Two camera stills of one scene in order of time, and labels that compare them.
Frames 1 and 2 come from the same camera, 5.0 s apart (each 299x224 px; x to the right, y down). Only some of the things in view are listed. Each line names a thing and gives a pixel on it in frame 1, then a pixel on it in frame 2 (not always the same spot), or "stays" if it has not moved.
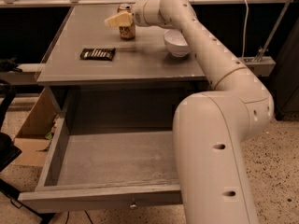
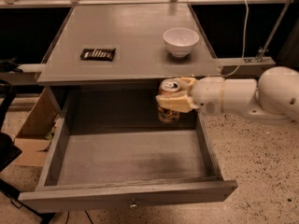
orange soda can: x=126 y=33 -> x=168 y=86
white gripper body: x=139 y=17 -> x=207 y=93
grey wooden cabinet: x=102 y=82 stays
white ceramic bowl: x=176 y=43 stays
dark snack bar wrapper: x=97 y=53 stays
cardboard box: x=32 y=142 stays
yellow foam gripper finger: x=121 y=20 -> x=177 y=102
